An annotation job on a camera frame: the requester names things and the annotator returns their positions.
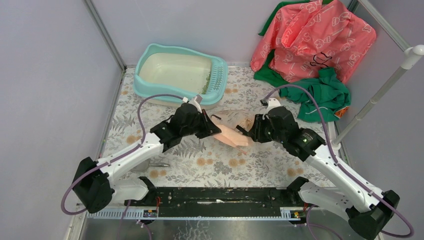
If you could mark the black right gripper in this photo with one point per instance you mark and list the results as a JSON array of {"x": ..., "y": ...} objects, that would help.
[{"x": 256, "y": 133}]

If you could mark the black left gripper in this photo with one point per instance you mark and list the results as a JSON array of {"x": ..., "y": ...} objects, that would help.
[{"x": 210, "y": 127}]

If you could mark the pink cat litter bag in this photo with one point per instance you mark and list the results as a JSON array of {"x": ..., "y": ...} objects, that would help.
[{"x": 228, "y": 121}]

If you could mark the teal litter box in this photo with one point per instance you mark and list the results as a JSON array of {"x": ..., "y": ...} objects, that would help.
[{"x": 170, "y": 71}]

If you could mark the grey litter scoop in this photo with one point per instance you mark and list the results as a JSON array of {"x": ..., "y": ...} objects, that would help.
[{"x": 145, "y": 165}]

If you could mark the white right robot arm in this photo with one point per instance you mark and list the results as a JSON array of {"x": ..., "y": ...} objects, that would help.
[{"x": 365, "y": 207}]

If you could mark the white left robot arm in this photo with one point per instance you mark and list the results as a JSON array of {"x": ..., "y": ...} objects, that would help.
[{"x": 97, "y": 183}]

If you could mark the green sweatshirt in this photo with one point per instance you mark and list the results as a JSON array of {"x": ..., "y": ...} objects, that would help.
[{"x": 331, "y": 95}]

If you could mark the pink patterned jacket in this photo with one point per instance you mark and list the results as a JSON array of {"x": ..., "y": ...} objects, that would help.
[{"x": 351, "y": 38}]

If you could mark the white pole stand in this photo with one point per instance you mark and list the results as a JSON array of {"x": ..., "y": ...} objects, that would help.
[{"x": 412, "y": 56}]

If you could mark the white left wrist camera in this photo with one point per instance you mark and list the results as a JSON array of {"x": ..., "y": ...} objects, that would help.
[{"x": 195, "y": 101}]

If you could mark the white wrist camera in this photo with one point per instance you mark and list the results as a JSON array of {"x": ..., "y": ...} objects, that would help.
[
  {"x": 270, "y": 104},
  {"x": 195, "y": 101}
]

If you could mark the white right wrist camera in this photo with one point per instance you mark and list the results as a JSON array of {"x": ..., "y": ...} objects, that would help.
[{"x": 270, "y": 104}]

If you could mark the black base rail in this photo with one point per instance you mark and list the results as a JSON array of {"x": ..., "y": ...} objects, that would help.
[{"x": 222, "y": 202}]

